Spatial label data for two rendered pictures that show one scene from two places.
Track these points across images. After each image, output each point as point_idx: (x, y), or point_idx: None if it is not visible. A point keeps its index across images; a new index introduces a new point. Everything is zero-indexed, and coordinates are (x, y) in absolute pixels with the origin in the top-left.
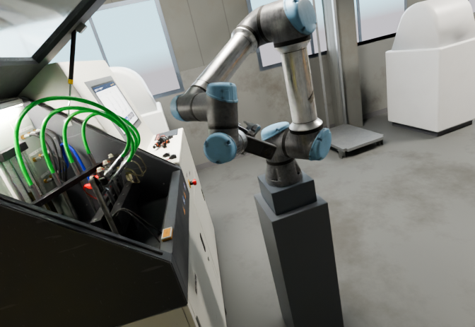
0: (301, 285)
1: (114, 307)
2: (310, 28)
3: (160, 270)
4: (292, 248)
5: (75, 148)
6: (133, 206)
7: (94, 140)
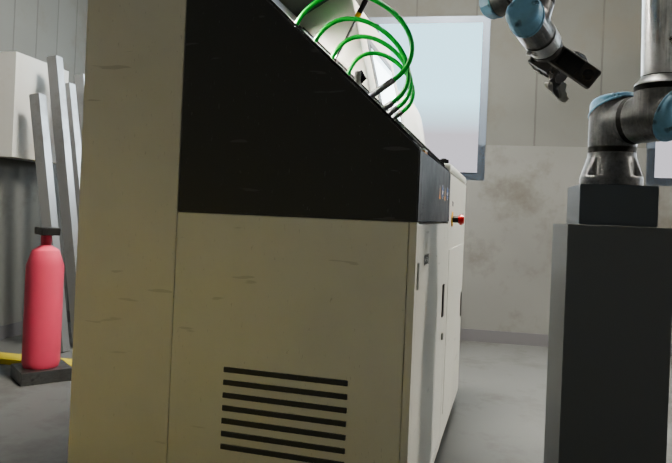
0: (592, 375)
1: (335, 187)
2: None
3: (405, 154)
4: (593, 289)
5: None
6: None
7: None
